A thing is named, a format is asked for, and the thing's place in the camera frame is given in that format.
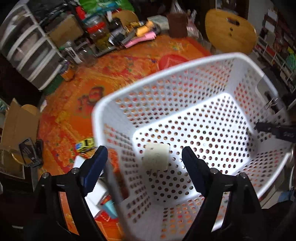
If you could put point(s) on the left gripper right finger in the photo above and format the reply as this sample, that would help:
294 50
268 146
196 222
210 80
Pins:
243 204

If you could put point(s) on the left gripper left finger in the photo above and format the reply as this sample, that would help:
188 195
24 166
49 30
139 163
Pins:
47 219

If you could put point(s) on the large white charger cube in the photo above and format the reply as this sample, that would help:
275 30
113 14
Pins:
94 198

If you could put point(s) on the teal blue charger cube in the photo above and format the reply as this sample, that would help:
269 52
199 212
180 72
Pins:
108 207

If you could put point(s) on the white perforated plastic basket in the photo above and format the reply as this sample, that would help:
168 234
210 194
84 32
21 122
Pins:
210 105

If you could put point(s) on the white charger with prongs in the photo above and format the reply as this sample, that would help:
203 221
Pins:
156 157

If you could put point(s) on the small white charger cube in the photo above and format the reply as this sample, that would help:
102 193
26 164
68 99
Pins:
78 161

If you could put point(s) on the black phone stand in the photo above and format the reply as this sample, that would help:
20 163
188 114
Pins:
31 152

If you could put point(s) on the wooden chair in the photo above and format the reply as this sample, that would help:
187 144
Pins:
228 32
17 159

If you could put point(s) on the yellow toy car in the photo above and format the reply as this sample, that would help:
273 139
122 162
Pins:
85 145

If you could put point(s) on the red floral tablecloth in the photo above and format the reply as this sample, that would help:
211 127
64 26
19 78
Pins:
66 118

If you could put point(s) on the white bookshelf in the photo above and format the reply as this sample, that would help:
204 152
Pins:
276 44

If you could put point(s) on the cardboard box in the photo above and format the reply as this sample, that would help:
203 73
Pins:
21 122

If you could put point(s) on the orange honey jar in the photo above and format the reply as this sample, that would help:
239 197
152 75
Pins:
68 74

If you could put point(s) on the brown ceramic mug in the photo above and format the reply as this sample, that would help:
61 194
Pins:
177 25

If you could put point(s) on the empty glass jar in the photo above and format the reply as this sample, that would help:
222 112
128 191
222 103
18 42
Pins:
86 54

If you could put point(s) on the white plastic drawer tower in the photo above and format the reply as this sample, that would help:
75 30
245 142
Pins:
27 47

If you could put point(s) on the glass pickle jar red lid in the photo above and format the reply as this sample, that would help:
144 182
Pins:
100 34

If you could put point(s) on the green shopping bag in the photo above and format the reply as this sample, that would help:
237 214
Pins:
92 6

